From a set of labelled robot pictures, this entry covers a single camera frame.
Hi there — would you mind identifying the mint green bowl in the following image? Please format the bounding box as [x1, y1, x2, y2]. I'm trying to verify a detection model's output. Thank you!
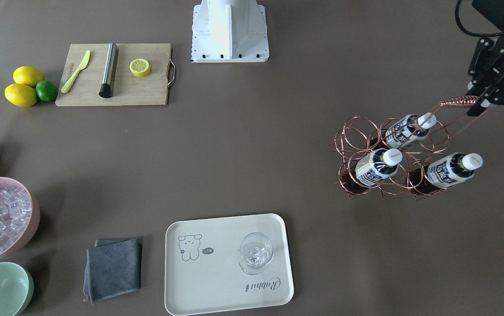
[0, 262, 34, 316]

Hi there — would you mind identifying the clear wine glass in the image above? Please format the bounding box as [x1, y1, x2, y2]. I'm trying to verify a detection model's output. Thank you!
[238, 232, 274, 275]

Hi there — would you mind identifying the tea bottle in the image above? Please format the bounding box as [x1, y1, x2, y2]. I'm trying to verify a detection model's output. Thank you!
[339, 148, 404, 195]
[408, 152, 483, 195]

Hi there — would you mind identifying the cream rabbit tray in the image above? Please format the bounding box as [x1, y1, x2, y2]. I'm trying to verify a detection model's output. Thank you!
[165, 213, 294, 316]

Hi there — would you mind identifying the whole yellow lemon upper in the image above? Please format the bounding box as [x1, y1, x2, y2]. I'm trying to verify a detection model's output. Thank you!
[13, 65, 45, 88]

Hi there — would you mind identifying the bamboo cutting board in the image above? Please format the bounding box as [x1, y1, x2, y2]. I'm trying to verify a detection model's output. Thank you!
[55, 43, 174, 107]

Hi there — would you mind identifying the tea bottle upper rack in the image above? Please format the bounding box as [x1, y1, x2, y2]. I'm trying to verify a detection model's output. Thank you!
[369, 112, 437, 151]

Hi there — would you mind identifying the grey folded cloth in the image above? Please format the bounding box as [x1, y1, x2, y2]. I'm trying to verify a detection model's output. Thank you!
[83, 238, 141, 304]

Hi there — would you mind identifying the whole yellow lemon lower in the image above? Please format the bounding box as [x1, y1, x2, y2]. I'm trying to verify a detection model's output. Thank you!
[4, 83, 38, 107]

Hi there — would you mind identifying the steel muddler black tip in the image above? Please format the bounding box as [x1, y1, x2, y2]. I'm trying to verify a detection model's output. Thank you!
[99, 43, 118, 98]

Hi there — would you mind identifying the green lime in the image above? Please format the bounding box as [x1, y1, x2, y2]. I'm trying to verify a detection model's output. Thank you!
[35, 80, 59, 102]

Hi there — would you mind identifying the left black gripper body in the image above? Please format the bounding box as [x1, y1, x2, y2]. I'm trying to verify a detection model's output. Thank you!
[468, 36, 504, 95]

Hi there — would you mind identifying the whole yellow lemon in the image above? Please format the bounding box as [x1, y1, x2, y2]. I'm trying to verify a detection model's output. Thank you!
[13, 65, 45, 88]
[4, 83, 38, 107]

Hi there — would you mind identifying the pink bowl of ice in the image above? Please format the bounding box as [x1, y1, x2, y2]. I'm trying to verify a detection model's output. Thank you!
[0, 177, 40, 259]

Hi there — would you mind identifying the copper wire bottle basket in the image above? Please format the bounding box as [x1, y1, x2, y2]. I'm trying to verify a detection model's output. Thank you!
[330, 96, 478, 198]

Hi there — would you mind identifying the half lemon slice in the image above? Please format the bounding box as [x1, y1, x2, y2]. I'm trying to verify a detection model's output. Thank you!
[129, 58, 151, 78]

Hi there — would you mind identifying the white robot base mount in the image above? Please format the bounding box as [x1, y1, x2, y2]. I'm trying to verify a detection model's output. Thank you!
[190, 0, 270, 63]

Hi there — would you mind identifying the yellow plastic knife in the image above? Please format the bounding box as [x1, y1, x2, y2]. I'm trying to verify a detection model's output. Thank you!
[61, 50, 91, 93]

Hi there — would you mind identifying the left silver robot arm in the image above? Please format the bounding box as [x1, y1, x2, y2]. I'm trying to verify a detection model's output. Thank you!
[454, 0, 504, 117]

